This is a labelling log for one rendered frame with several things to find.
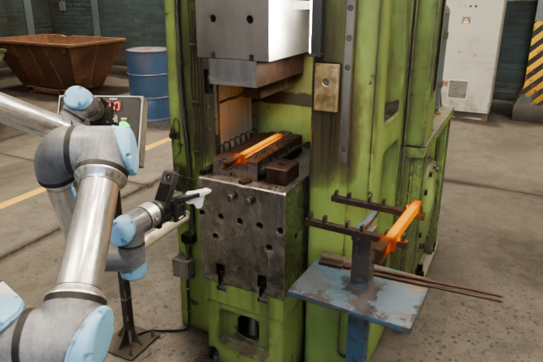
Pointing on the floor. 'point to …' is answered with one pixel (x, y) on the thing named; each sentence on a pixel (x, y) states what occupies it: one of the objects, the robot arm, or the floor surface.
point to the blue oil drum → (149, 79)
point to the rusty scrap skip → (61, 61)
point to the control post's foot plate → (130, 350)
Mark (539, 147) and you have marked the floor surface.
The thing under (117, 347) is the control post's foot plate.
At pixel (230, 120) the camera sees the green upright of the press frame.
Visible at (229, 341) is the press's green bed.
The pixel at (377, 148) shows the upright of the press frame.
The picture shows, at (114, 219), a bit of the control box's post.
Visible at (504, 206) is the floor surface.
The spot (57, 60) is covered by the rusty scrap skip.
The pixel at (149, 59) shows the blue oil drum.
